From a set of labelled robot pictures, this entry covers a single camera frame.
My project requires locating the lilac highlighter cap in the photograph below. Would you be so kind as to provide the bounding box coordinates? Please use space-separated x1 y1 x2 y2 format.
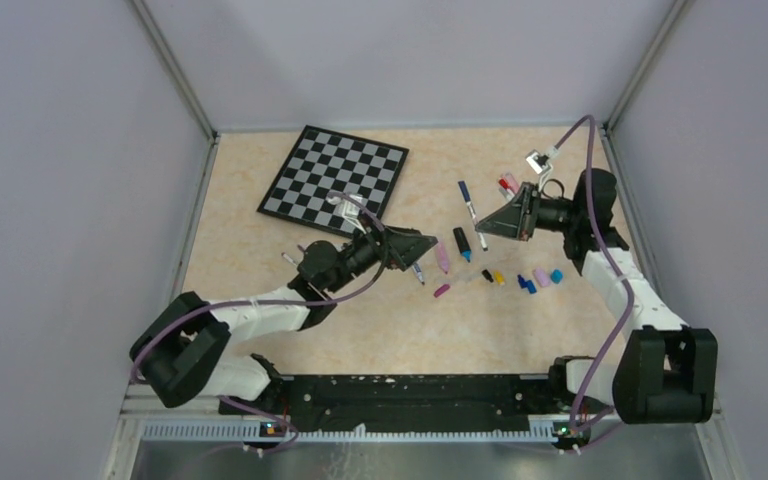
533 268 552 288

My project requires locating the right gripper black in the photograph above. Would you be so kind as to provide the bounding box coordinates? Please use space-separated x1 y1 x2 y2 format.
475 183 581 242

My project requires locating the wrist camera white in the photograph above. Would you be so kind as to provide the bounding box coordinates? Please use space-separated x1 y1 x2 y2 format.
525 147 557 177
335 194 365 230

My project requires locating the light blue highlighter cap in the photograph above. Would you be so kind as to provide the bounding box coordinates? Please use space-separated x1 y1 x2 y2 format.
550 269 563 284

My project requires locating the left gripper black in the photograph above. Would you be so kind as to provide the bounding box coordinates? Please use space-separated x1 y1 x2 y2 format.
327 213 437 294

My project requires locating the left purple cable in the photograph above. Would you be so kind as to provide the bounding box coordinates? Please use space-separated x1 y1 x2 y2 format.
128 190 391 458

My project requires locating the thin marker pink cap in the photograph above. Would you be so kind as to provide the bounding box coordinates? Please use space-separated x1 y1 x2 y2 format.
503 173 519 191

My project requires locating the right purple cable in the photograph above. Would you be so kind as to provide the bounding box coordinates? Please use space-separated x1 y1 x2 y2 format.
552 115 637 439

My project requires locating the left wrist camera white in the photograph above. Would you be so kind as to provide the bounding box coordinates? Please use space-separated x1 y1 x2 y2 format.
335 194 365 230

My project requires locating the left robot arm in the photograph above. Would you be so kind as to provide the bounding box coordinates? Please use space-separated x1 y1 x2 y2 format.
129 226 438 414

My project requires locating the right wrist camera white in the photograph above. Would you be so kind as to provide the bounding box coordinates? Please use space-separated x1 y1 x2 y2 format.
525 147 557 177

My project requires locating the white marker red cap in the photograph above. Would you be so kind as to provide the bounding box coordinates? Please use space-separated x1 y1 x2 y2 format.
498 178 515 201

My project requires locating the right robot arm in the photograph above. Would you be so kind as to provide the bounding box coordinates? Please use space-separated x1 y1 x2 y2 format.
476 168 719 425

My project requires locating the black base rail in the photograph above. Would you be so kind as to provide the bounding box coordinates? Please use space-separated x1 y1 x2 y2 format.
250 374 574 434

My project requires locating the white marker blue cap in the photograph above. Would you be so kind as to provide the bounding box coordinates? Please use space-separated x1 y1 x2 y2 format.
412 263 426 285

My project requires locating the black highlighter blue cap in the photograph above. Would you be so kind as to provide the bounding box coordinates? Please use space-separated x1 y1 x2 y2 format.
452 227 472 263

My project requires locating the purple cable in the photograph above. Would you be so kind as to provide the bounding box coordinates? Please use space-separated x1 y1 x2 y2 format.
552 115 637 439
128 190 391 458

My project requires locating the lilac highlighter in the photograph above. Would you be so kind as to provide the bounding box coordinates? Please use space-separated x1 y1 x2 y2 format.
434 240 450 275

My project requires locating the black grey chessboard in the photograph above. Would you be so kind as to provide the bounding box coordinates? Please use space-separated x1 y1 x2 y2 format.
257 125 410 238

